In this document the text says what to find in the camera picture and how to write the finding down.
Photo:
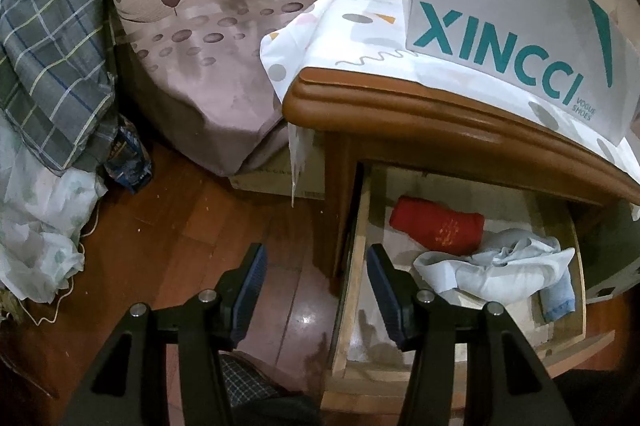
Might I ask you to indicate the blue striped towel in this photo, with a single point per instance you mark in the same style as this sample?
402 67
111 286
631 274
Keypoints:
557 298

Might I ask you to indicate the wooden drawer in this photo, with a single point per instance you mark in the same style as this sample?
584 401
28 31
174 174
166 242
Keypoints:
500 208

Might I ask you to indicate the white printed cloth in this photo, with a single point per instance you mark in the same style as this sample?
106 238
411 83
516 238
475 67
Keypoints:
40 226

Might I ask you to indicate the white patterned table cloth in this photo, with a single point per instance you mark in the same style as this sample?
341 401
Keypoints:
350 46

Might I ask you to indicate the checked cloth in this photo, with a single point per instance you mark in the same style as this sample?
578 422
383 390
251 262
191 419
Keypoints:
245 376

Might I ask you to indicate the light blue cloth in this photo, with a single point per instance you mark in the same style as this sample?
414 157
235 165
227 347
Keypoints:
510 246

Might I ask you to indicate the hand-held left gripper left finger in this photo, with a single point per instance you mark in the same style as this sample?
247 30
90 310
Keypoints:
247 293

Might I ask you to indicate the red cloth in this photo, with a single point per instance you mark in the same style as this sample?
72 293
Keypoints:
435 226

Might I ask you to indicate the dark trousers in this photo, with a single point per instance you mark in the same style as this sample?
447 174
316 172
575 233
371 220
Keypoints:
285 413

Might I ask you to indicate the blue printed packet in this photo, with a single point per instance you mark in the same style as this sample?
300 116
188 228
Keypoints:
127 161

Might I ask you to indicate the grey plaid blanket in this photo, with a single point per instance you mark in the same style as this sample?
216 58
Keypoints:
50 56

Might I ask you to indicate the brown wooden nightstand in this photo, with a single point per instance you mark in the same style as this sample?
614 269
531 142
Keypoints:
400 106

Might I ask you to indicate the bed with leaf print sheet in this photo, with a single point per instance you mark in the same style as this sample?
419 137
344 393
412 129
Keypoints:
200 71

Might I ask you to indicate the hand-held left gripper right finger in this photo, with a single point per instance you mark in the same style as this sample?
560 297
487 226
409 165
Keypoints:
387 301

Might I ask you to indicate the pale grey underwear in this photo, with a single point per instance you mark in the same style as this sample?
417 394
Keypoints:
480 283

